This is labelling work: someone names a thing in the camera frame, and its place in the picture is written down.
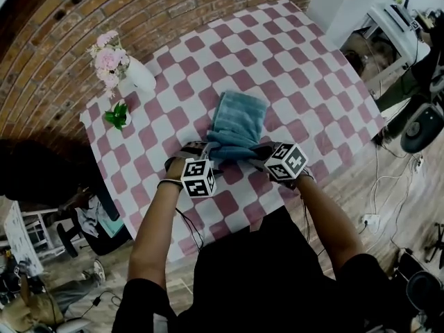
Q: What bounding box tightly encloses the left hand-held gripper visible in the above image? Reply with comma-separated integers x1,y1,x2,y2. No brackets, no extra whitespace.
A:
179,142,223,199

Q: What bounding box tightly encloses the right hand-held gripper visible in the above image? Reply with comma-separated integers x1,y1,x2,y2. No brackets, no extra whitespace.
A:
247,142,309,184

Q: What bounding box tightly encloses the blue towel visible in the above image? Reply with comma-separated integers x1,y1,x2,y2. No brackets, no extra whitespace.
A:
207,90,268,161

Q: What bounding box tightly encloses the person's right forearm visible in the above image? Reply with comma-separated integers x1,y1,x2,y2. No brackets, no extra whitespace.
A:
294,175,365,277

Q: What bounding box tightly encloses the person's left forearm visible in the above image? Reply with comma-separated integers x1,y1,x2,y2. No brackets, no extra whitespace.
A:
127,164,185,291

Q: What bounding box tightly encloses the person's left hand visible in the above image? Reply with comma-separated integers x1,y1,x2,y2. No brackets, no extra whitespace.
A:
179,140,206,160

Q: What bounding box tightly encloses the white wristband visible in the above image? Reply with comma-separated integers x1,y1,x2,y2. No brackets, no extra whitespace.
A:
156,178,184,190

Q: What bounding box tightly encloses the pink white checkered tablecloth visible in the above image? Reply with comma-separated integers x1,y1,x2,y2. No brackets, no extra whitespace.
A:
79,0,386,263

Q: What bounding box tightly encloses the small potted green plant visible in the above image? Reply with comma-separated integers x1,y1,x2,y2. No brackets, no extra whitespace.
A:
103,101,133,131

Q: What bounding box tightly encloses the white vase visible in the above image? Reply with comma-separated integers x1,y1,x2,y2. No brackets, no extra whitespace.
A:
123,55,157,92

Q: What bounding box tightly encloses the teal book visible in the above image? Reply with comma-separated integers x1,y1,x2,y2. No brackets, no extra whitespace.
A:
100,216,125,239

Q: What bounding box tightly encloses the person's black shirt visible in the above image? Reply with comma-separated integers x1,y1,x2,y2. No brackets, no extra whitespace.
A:
112,206,417,333

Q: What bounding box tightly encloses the black bag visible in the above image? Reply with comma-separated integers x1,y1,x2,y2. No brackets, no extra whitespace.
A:
345,49,365,78

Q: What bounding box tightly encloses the pink flower bouquet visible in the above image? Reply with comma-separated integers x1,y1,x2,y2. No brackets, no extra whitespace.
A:
86,30,131,99

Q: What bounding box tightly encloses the white crumpled cloth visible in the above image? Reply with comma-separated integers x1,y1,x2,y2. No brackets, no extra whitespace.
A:
75,199,103,237

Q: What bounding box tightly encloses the grey office chair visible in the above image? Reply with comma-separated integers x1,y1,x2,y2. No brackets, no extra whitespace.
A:
398,101,444,154

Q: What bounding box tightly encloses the white side table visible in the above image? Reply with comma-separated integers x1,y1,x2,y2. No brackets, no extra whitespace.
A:
360,0,433,89

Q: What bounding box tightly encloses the white metal rack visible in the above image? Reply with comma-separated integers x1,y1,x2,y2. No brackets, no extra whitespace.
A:
20,208,76,262

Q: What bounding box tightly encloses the black star chair base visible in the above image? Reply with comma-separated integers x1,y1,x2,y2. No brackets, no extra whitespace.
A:
422,222,444,270

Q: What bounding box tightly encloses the white desktop device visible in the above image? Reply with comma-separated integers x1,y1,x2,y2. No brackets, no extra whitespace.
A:
383,3,422,33

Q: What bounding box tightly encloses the white printed board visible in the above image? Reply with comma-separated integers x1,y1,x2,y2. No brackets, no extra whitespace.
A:
3,201,44,277

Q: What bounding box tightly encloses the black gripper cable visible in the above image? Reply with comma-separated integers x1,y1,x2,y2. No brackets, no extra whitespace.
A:
300,196,313,246
175,206,205,253

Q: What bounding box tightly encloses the black power adapter cable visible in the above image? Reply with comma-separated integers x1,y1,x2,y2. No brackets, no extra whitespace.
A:
79,289,122,321

